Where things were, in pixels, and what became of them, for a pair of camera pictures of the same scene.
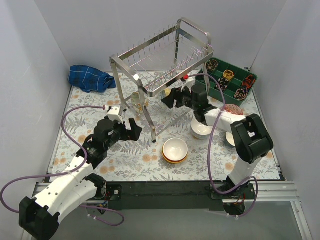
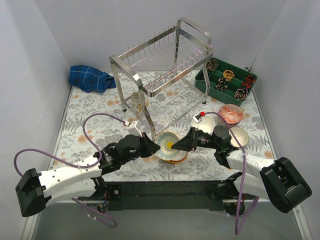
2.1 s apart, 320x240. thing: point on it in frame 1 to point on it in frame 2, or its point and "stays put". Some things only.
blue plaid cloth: (89, 79) stays put
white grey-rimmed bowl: (200, 129) stays put
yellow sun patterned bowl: (167, 91) to (165, 140)
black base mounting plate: (171, 195) stays put
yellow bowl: (174, 162) stays put
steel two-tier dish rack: (151, 72) stays put
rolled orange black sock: (248, 81) stays put
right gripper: (177, 96) to (194, 139)
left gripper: (126, 131) to (144, 145)
